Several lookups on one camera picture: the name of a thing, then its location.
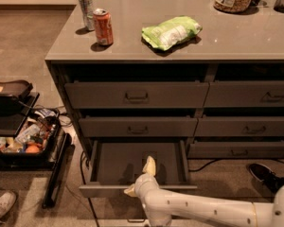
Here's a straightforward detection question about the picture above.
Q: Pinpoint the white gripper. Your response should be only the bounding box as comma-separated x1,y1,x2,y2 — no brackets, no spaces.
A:
124,156,159,198

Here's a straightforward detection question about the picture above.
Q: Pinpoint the black bin with groceries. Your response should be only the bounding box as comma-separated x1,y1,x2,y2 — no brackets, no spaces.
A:
0,109,61,169

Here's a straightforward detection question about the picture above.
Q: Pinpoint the green chip bag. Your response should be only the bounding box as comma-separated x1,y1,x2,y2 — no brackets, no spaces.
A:
142,16,203,51

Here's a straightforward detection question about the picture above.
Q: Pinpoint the silver soda can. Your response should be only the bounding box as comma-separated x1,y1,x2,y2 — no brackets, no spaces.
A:
79,0,95,31

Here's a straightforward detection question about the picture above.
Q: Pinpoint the white sneaker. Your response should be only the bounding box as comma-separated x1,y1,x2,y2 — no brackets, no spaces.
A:
0,191,16,218

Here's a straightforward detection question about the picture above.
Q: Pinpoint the orange fruit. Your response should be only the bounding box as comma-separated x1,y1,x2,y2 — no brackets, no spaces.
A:
26,145,40,153

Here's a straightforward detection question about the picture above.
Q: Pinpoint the black tray lid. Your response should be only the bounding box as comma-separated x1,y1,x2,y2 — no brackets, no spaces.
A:
0,79,33,101

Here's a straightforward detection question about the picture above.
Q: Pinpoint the orange soda can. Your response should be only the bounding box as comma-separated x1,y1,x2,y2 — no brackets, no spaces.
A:
93,9,114,46

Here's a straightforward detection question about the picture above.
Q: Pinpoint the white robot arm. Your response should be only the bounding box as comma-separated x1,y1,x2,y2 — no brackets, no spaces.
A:
124,156,284,227

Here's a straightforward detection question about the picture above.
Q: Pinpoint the black floor cable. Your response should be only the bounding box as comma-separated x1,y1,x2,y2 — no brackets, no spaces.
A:
79,150,100,227

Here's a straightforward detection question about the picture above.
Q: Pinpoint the grey drawer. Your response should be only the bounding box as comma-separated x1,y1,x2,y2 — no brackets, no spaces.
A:
204,81,284,108
187,141,284,159
195,116,284,137
64,82,208,109
80,138,197,198
79,116,197,137

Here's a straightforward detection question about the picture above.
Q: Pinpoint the black sneaker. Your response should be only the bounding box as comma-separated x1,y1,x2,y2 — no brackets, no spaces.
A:
248,163,284,193

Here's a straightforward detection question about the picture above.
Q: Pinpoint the grey drawer cabinet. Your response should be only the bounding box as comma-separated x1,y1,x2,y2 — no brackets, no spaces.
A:
46,0,284,158

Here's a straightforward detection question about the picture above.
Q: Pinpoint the black floor bar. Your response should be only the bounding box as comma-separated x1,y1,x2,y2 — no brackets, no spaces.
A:
42,133,72,209

